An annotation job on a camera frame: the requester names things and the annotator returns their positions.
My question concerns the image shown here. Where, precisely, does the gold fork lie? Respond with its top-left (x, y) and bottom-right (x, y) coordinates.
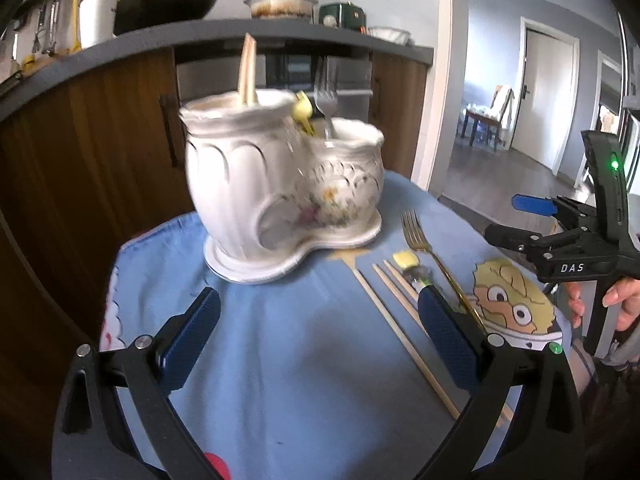
top-left (401, 210), bottom-right (487, 333)

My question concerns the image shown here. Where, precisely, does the white stained cooking pot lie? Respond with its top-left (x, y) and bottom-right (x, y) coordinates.
top-left (244, 0), bottom-right (318, 22)

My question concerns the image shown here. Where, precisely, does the long wooden chopstick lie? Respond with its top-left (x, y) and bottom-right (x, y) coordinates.
top-left (328, 249), bottom-right (460, 420)

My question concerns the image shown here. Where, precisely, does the white tumbler black lid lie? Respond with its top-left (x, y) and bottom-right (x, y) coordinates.
top-left (79, 0), bottom-right (118, 49)

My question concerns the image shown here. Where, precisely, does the white ceramic double utensil holder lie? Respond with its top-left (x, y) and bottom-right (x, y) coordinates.
top-left (179, 89), bottom-right (384, 284)

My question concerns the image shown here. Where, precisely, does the wooden chopstick on cloth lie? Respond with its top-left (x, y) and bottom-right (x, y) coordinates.
top-left (372, 262), bottom-right (429, 334)
top-left (383, 260), bottom-right (419, 304)

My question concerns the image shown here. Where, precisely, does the wooden chair in far room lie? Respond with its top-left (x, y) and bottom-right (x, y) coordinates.
top-left (460, 86), bottom-right (514, 152)

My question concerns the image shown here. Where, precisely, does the stainless steel built-in oven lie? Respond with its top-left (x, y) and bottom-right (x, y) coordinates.
top-left (177, 53), bottom-right (373, 122)

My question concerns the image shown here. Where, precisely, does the silver fork in holder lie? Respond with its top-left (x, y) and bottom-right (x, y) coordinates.
top-left (314, 56), bottom-right (338, 140)

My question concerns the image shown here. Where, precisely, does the wooden cabinet door black handle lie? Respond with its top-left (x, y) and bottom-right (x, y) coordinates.
top-left (1, 48), bottom-right (193, 338)

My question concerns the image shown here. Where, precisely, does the yellow spatula hanging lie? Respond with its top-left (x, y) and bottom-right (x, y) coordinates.
top-left (70, 0), bottom-right (81, 53)

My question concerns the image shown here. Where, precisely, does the black wok wooden handle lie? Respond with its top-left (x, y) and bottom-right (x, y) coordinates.
top-left (114, 0), bottom-right (217, 36)

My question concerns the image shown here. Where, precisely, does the white bowl on counter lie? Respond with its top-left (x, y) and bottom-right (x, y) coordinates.
top-left (368, 26), bottom-right (411, 46)

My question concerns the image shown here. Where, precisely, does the right wooden cabinet door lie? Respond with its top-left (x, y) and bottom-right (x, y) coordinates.
top-left (369, 53), bottom-right (428, 179)

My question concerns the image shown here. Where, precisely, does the grey kitchen countertop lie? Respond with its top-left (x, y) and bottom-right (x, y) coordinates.
top-left (1, 20), bottom-right (434, 119)

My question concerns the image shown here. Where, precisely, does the yellow handled utensil in holder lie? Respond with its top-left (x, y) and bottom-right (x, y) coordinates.
top-left (292, 91), bottom-right (316, 136)

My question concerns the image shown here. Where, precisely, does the yellow handled utensil on cloth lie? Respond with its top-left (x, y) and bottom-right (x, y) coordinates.
top-left (393, 250), bottom-right (433, 292)

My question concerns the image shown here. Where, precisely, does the white interior door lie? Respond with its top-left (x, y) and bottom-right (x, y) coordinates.
top-left (510, 18), bottom-right (580, 174)

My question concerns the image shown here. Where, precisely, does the light blue cartoon cloth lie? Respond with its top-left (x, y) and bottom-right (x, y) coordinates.
top-left (98, 169), bottom-right (574, 480)

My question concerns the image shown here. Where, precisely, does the wooden chopstick in holder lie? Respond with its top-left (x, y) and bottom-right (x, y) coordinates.
top-left (238, 34), bottom-right (257, 106)

